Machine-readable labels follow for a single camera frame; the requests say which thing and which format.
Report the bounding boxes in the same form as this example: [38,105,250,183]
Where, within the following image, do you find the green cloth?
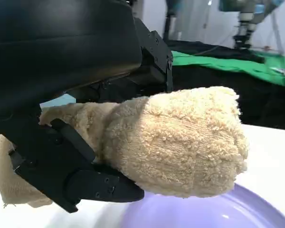
[170,49,285,90]

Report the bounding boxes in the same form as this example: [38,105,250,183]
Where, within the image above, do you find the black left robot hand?
[0,0,174,214]

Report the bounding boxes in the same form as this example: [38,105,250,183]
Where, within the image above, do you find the lilac plate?
[118,182,285,228]

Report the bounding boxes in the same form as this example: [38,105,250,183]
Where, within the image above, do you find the black stand post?
[164,0,178,42]

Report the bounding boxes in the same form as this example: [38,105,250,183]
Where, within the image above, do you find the black cloth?
[165,39,285,132]

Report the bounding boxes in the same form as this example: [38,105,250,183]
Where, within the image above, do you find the pale green mug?
[39,93,77,110]

